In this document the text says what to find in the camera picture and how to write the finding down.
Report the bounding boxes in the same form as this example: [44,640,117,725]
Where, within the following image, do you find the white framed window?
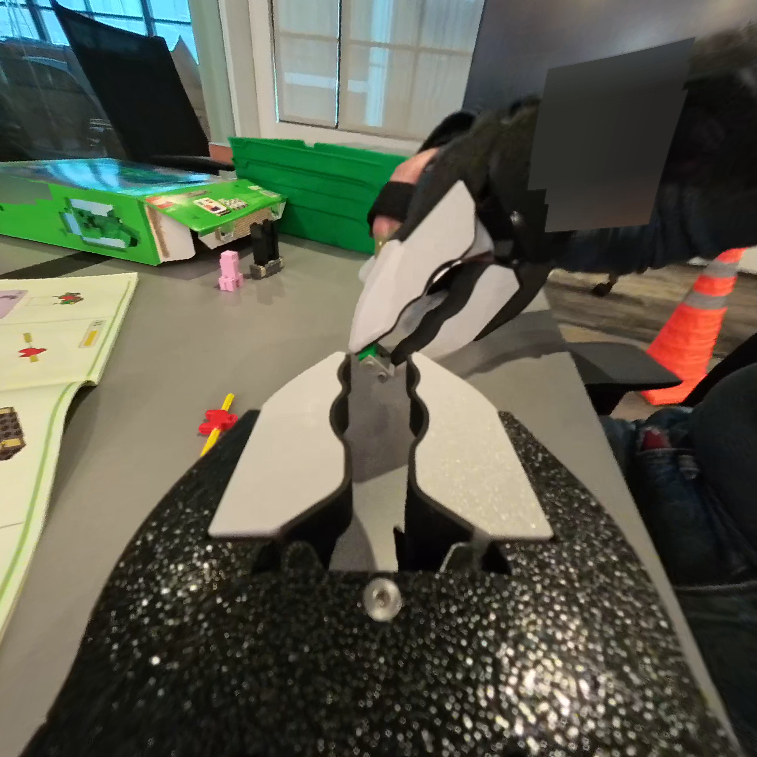
[271,0,486,130]

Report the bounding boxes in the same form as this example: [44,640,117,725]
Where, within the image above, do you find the person's right hand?
[371,149,440,239]

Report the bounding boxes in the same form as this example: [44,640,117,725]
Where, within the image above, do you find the green toy set box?
[0,158,288,266]

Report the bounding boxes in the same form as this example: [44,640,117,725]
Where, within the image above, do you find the black computer monitor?
[461,0,716,116]

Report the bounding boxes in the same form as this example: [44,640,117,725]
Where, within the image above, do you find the orange traffic cone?
[641,248,748,408]

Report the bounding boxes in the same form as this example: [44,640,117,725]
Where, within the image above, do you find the black office chair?
[50,0,235,173]

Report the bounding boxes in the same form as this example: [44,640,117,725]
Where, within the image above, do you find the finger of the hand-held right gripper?
[392,260,522,365]
[348,180,477,354]

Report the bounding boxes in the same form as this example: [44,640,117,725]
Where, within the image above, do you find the black toy brick build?
[249,219,284,279]

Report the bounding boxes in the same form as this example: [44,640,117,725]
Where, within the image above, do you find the person's right forearm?
[550,24,757,276]

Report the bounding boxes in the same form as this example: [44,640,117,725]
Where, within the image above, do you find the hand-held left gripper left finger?
[207,351,354,541]

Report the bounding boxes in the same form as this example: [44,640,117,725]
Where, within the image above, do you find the white cardboard sheet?
[171,35,209,120]

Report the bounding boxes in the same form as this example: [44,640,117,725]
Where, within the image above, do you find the dark framed window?
[0,0,194,43]

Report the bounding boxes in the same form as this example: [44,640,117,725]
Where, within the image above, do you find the person's blue jeans legs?
[602,355,757,757]

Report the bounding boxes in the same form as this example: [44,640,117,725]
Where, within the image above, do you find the grey desk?
[0,233,682,757]

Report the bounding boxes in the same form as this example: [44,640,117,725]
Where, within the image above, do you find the red connector on yellow axle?
[198,393,239,458]

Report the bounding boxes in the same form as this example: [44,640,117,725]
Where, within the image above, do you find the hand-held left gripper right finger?
[405,352,554,543]

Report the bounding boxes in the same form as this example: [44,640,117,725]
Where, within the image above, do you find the pale green instruction booklet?
[0,272,138,635]

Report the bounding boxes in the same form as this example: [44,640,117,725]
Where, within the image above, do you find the green plastic crate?
[227,136,416,255]

